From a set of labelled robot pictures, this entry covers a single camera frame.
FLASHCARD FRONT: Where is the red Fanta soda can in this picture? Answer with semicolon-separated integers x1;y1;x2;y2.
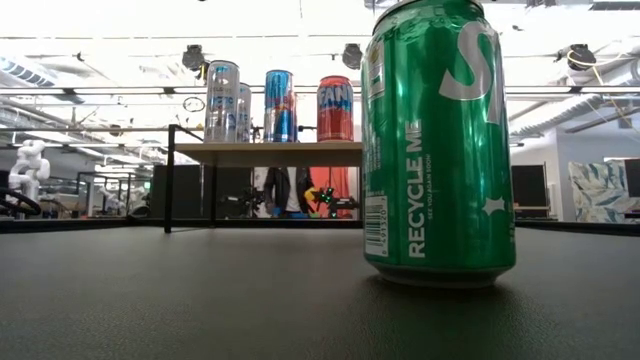
316;75;355;144

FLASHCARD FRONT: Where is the white Celsius energy drink can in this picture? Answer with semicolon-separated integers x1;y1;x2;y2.
235;82;253;144
203;59;240;144

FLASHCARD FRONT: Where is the wooden shelf with black legs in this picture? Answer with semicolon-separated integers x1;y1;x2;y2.
163;123;366;235

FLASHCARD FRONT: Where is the orange-red curtain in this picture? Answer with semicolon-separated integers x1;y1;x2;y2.
312;166;354;219

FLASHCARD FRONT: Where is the black robot with green light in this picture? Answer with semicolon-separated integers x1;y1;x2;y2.
314;185;361;220

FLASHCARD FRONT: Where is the person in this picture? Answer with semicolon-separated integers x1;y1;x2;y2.
263;167;316;220

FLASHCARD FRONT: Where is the green Sprite soda can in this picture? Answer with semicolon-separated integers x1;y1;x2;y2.
359;0;517;290

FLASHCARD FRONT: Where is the black ceiling lamp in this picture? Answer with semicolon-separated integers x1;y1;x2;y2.
341;42;365;71
566;43;597;72
181;43;207;72

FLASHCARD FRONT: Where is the black partition panel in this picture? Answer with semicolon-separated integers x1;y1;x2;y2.
151;164;253;220

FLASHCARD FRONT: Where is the black table mat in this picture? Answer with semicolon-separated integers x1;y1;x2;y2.
0;227;640;360

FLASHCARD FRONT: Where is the long ceiling light bar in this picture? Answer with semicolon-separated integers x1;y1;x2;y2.
5;84;640;96

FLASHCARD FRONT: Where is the blue leaf-print panel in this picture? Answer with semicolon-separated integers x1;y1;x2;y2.
568;160;632;224

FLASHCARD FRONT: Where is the striped ceiling air vent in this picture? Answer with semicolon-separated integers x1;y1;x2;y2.
0;54;56;89

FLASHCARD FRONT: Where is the black frame workbench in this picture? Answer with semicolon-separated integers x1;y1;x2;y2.
74;171;154;217

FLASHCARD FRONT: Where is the black aluminium table frame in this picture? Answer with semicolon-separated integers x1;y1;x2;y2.
0;217;640;236

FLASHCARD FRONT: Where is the grey ceiling duct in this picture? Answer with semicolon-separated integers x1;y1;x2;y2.
514;92;640;139

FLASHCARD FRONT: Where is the black cable loop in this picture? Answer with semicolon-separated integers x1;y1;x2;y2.
0;186;42;218

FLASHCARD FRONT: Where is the yellow ceiling cable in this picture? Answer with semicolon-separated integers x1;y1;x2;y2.
566;49;624;124

